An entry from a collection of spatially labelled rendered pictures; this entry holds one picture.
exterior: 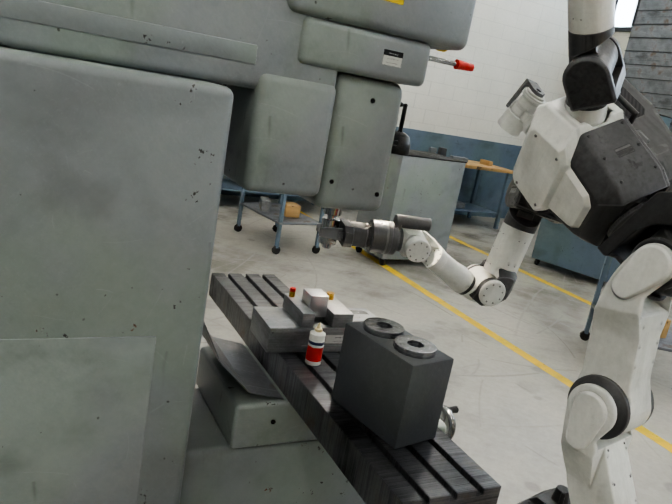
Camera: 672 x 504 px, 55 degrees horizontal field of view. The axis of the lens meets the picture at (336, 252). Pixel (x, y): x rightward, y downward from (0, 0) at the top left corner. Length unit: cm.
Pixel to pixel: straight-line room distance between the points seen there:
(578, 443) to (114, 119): 118
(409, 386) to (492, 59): 913
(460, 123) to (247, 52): 870
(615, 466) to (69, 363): 120
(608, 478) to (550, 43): 967
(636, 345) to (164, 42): 116
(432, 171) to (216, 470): 496
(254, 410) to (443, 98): 846
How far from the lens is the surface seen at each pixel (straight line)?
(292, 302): 172
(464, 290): 180
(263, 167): 143
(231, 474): 168
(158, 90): 124
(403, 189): 612
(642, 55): 1072
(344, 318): 170
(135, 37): 135
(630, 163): 153
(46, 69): 121
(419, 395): 133
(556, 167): 151
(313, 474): 179
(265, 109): 141
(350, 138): 153
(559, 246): 772
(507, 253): 180
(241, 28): 140
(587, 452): 159
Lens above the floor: 160
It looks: 14 degrees down
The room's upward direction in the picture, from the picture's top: 10 degrees clockwise
